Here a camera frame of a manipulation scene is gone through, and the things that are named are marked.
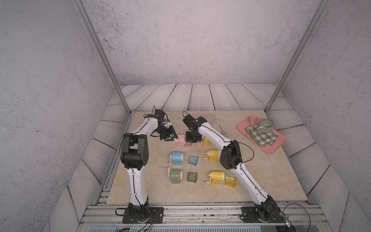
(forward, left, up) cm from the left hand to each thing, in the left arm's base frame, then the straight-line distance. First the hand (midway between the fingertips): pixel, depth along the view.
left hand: (178, 137), depth 96 cm
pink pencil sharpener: (-2, -2, -1) cm, 3 cm away
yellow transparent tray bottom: (-27, -30, -8) cm, 41 cm away
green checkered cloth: (+1, -59, -6) cm, 60 cm away
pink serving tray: (+19, -57, -7) cm, 60 cm away
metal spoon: (+9, -32, -7) cm, 34 cm away
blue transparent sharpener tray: (-13, -9, -8) cm, 17 cm away
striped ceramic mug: (+12, -64, -4) cm, 65 cm away
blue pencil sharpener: (-15, 0, -1) cm, 15 cm away
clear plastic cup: (+19, -24, -3) cm, 30 cm away
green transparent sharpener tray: (-23, -8, -8) cm, 26 cm away
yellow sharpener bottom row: (-27, -21, -1) cm, 34 cm away
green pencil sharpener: (-25, +1, 0) cm, 25 cm away
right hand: (0, -7, -5) cm, 9 cm away
